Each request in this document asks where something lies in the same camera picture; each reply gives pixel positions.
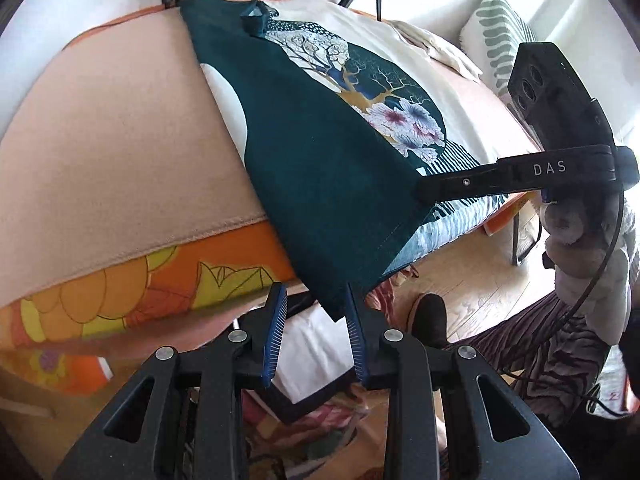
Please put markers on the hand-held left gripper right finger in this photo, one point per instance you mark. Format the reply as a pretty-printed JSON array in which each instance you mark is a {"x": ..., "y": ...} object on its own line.
[{"x": 358, "y": 342}]

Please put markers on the green patterned white pillow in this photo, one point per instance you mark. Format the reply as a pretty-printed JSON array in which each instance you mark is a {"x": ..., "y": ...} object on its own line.
[{"x": 495, "y": 30}]

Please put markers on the person's foot in dark sock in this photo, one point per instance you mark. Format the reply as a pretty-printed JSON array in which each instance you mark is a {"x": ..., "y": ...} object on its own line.
[{"x": 429, "y": 322}]

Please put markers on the colourful patterned cloth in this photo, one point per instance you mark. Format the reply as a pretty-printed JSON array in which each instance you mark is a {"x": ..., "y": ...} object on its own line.
[{"x": 310, "y": 440}]

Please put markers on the white board with dark rim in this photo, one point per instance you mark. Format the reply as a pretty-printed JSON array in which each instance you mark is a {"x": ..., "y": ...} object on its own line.
[{"x": 315, "y": 360}]

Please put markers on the dark green printed t-shirt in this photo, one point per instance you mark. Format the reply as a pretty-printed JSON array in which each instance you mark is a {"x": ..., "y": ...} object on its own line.
[{"x": 320, "y": 170}]

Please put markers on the person's right forearm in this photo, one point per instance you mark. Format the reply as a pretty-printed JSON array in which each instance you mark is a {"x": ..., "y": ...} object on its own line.
[{"x": 600, "y": 290}]

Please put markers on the person's right hand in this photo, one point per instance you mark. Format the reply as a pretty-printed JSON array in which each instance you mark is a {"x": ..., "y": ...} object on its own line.
[{"x": 570, "y": 222}]

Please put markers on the red patterned cloth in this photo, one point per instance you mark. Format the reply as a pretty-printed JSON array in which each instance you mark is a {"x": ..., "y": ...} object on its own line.
[{"x": 392, "y": 300}]

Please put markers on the pink towel blanket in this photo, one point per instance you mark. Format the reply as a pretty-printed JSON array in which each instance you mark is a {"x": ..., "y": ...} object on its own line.
[{"x": 125, "y": 160}]

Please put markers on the person's leg in striped pants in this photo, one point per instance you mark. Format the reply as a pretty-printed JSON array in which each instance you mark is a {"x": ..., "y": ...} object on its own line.
[{"x": 540, "y": 355}]

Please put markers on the white folded clothes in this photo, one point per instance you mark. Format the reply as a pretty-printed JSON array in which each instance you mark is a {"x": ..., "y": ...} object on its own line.
[{"x": 440, "y": 50}]

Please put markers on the metal frame leg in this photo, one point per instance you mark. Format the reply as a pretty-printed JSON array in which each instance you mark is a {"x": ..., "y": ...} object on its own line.
[{"x": 517, "y": 240}]

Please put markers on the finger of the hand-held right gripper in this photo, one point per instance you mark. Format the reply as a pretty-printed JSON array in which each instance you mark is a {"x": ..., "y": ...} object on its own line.
[{"x": 460, "y": 184}]

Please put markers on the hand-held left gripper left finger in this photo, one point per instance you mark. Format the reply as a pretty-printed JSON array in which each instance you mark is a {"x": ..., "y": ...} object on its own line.
[{"x": 275, "y": 332}]

